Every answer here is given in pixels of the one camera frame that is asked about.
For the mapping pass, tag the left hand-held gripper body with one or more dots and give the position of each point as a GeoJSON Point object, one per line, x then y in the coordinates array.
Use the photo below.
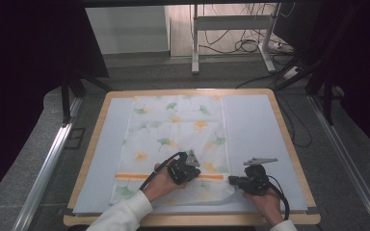
{"type": "Point", "coordinates": [183, 170]}

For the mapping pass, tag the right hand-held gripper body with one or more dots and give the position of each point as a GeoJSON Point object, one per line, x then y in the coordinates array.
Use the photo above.
{"type": "Point", "coordinates": [255, 183]}

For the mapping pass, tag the white leaf-print cloth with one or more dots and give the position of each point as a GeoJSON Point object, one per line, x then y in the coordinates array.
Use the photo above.
{"type": "Point", "coordinates": [173, 134]}

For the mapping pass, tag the person's right hand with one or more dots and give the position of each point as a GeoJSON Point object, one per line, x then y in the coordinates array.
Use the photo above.
{"type": "Point", "coordinates": [268, 205]}

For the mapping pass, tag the person's left hand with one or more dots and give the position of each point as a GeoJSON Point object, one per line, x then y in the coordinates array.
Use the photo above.
{"type": "Point", "coordinates": [160, 186]}

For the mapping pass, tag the wooden table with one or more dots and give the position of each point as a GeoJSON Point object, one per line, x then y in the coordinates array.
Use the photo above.
{"type": "Point", "coordinates": [186, 220]}

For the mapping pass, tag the pale blue table mat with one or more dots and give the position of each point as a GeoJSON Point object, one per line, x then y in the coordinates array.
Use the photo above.
{"type": "Point", "coordinates": [257, 128]}

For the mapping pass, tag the black metal stand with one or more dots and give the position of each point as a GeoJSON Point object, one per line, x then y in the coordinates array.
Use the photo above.
{"type": "Point", "coordinates": [66, 96]}
{"type": "Point", "coordinates": [327, 96]}

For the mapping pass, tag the black floor plate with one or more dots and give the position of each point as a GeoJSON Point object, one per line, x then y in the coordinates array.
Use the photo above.
{"type": "Point", "coordinates": [74, 138]}

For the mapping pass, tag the white power strip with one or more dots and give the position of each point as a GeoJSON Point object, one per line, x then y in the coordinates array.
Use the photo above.
{"type": "Point", "coordinates": [291, 72]}

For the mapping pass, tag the white cabinet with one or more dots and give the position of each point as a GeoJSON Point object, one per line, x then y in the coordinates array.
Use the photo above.
{"type": "Point", "coordinates": [126, 29]}

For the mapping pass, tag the dark curtain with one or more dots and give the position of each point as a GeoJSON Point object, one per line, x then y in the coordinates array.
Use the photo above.
{"type": "Point", "coordinates": [19, 80]}
{"type": "Point", "coordinates": [366, 64]}

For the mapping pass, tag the aluminium floor rail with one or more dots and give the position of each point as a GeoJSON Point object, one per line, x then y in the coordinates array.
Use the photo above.
{"type": "Point", "coordinates": [350, 166]}
{"type": "Point", "coordinates": [48, 160]}

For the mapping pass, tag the white metal desk frame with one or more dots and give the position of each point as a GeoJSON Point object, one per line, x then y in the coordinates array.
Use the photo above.
{"type": "Point", "coordinates": [231, 22]}

